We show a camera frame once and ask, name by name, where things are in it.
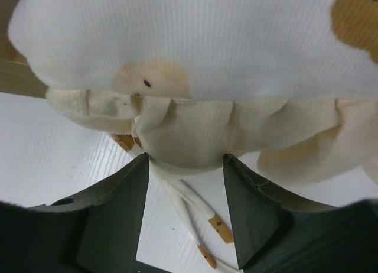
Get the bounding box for large bear print cushion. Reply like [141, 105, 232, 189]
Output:
[5, 0, 377, 272]

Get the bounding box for wooden pet bed frame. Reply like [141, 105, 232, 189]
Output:
[1, 0, 47, 99]

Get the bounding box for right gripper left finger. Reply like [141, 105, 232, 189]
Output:
[1, 154, 149, 272]

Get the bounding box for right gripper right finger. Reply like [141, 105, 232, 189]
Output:
[223, 154, 377, 272]

